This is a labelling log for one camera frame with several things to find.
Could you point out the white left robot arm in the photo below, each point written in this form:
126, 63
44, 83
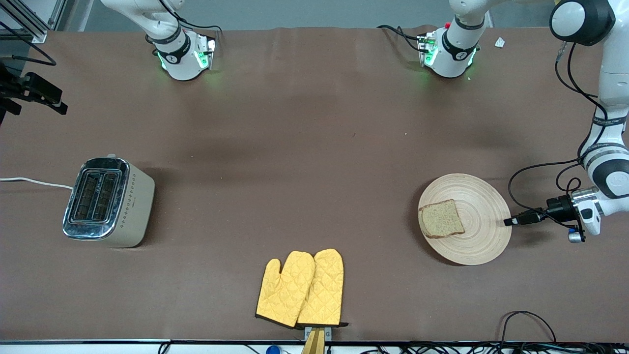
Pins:
614, 73

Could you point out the small blue round object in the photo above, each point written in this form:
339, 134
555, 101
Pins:
272, 350

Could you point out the round light wooden plate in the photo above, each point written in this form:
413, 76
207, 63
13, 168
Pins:
486, 236

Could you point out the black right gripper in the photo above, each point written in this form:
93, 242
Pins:
28, 89

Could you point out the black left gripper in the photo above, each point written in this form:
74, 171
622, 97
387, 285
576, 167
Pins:
558, 208

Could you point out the small white paper scrap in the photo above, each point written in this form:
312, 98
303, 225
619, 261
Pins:
500, 42

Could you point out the aluminium frame rail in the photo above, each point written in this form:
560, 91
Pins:
314, 344

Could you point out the yellow quilted oven mitt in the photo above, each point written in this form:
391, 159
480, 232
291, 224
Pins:
285, 290
327, 290

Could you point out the brown bread slice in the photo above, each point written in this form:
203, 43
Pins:
442, 219

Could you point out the cream toaster with chrome top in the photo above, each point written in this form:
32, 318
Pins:
137, 206

